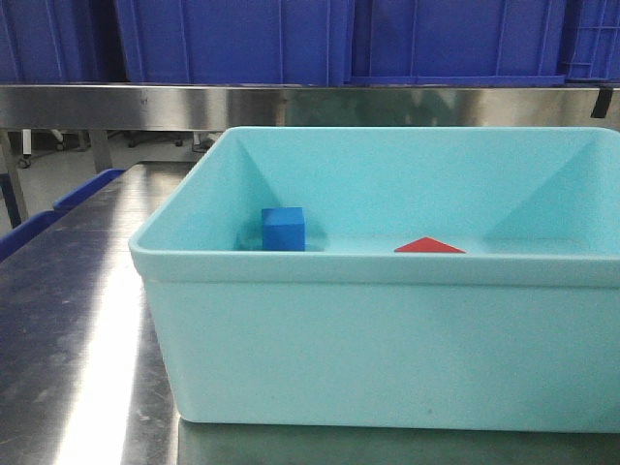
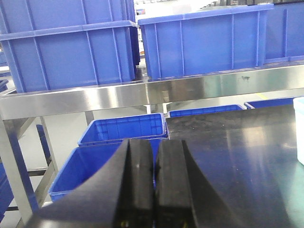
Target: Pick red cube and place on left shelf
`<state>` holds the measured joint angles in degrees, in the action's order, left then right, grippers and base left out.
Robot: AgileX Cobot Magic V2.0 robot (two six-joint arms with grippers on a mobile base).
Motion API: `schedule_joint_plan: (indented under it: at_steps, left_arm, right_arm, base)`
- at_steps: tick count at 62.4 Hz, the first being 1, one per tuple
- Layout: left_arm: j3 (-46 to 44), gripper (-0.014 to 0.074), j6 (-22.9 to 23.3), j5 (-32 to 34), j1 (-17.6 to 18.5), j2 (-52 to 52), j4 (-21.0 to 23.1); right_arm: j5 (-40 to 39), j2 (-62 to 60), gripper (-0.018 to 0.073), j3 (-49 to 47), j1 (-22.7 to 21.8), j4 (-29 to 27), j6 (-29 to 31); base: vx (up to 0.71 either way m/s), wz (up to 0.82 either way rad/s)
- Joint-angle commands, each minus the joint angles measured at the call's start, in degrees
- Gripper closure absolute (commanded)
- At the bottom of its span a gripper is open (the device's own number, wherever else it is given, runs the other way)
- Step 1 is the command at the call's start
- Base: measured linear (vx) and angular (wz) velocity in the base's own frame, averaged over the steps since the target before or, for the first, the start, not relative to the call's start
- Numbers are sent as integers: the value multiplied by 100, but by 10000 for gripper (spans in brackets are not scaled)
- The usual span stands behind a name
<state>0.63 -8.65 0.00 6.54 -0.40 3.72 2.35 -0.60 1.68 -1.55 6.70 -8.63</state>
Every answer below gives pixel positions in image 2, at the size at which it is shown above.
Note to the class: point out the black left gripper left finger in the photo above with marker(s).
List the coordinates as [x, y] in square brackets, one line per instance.
[118, 195]

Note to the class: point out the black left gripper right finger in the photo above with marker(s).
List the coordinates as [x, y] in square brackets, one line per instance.
[184, 197]

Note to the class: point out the stainless steel shelf rack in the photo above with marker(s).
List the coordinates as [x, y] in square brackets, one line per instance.
[17, 112]

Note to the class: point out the blue bin lower near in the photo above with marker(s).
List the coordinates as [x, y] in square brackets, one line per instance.
[82, 163]

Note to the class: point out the blue bin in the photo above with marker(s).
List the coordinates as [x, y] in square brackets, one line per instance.
[285, 33]
[82, 163]
[205, 110]
[205, 41]
[113, 130]
[74, 56]
[269, 102]

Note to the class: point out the blue bin upper left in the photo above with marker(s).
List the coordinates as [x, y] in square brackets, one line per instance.
[74, 56]

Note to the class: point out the light cyan plastic tub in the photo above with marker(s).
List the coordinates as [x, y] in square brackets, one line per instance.
[299, 121]

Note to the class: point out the blue bin upper middle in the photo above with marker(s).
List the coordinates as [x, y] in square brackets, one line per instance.
[205, 41]

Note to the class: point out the blue bin upper right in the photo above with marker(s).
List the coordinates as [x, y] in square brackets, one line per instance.
[285, 33]

